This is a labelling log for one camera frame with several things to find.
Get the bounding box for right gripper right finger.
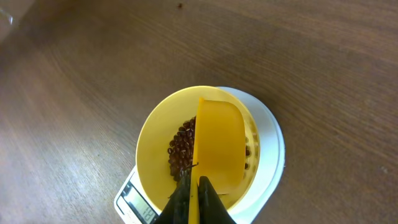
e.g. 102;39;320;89
198;176;236;224

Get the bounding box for white digital kitchen scale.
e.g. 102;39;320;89
113;86;285;223

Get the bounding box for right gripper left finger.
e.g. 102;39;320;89
154;169;191;224

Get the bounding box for yellow plastic measuring scoop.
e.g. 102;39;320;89
188;98;246;223

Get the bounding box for pale yellow plastic bowl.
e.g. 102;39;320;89
136;86;259;213

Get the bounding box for red adzuki beans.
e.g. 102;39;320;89
167;116;250;185

